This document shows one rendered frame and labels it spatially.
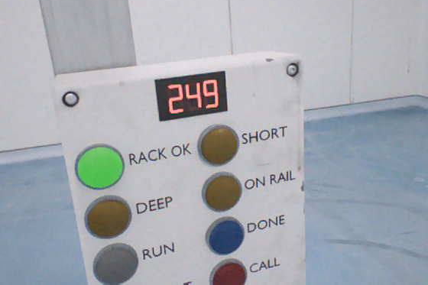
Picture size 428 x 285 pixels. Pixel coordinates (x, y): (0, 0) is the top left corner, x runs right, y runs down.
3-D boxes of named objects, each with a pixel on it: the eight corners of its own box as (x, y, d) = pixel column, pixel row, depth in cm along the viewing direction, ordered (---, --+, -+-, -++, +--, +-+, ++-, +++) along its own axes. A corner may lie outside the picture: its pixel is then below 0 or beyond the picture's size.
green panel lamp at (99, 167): (126, 185, 27) (120, 145, 26) (81, 194, 26) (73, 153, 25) (124, 180, 28) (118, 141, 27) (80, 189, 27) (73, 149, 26)
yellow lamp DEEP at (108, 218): (133, 234, 28) (128, 197, 27) (90, 245, 27) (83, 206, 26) (131, 228, 29) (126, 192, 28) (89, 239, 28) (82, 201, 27)
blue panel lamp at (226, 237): (246, 251, 31) (244, 218, 30) (212, 260, 31) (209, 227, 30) (242, 246, 32) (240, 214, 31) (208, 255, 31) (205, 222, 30)
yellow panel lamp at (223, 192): (244, 208, 30) (241, 173, 29) (208, 217, 29) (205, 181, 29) (239, 203, 31) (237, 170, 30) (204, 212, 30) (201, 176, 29)
